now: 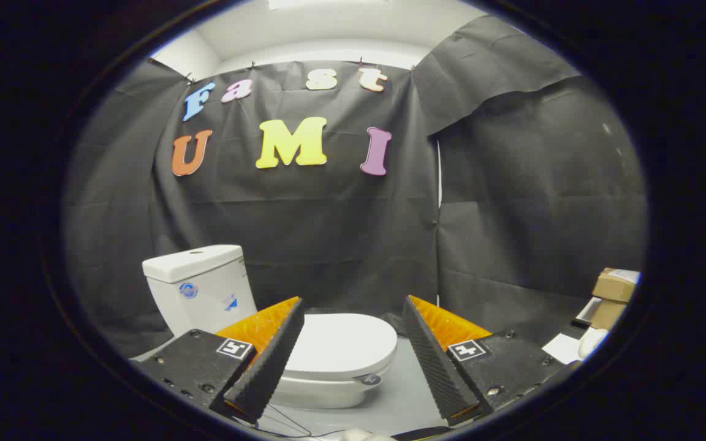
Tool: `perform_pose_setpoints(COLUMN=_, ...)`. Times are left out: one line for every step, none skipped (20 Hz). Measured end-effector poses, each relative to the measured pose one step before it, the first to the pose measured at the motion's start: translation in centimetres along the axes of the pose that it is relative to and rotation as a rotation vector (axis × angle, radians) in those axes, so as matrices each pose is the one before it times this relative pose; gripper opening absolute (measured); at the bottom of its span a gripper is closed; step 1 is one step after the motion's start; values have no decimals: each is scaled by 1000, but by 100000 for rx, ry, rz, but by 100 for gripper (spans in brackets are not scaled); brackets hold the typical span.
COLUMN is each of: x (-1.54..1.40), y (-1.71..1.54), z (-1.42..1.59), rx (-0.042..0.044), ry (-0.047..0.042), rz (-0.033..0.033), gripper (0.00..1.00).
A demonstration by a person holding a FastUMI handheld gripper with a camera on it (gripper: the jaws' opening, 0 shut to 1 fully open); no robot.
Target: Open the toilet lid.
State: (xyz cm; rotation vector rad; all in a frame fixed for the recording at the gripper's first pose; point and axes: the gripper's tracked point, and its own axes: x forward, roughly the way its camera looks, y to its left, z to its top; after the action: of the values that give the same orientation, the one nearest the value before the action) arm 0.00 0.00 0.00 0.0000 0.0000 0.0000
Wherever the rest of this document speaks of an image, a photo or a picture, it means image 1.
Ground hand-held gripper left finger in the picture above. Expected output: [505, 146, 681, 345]
[132, 296, 306, 423]

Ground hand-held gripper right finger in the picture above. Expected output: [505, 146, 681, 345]
[402, 295, 580, 428]

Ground white toilet bowl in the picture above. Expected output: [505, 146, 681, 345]
[270, 375, 385, 410]

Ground white cloth lump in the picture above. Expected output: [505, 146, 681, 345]
[340, 428, 393, 441]

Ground white paper sheet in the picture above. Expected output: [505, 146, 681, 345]
[541, 333, 584, 366]

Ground black backdrop cloth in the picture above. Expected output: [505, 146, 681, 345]
[62, 15, 648, 359]

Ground white rounded object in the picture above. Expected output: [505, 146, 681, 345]
[578, 328, 610, 360]

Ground brown cardboard box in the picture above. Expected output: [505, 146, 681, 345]
[592, 268, 641, 303]
[590, 300, 628, 331]

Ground thin black cable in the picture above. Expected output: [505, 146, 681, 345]
[230, 403, 354, 439]

